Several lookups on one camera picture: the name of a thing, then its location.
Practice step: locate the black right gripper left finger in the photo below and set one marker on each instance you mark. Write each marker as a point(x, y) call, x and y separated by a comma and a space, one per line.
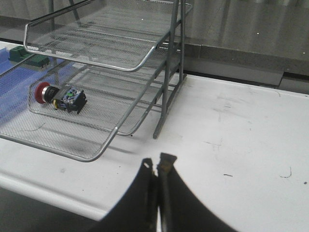
point(137, 210)

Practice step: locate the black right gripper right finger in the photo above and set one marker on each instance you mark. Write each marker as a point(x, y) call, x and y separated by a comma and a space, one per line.
point(180, 210)

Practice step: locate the mesh rack tray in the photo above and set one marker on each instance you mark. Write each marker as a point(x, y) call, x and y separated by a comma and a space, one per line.
point(79, 142)
point(115, 34)
point(109, 96)

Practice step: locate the red emergency stop button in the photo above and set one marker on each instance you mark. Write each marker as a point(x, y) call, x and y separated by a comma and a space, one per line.
point(67, 98)

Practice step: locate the blue plastic tray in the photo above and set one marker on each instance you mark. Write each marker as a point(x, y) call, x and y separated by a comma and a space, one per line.
point(17, 78)

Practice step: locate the grey metal rack frame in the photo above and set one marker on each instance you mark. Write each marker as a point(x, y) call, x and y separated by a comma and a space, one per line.
point(170, 55)

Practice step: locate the green terminal block switch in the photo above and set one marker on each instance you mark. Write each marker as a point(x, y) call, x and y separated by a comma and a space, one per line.
point(19, 54)

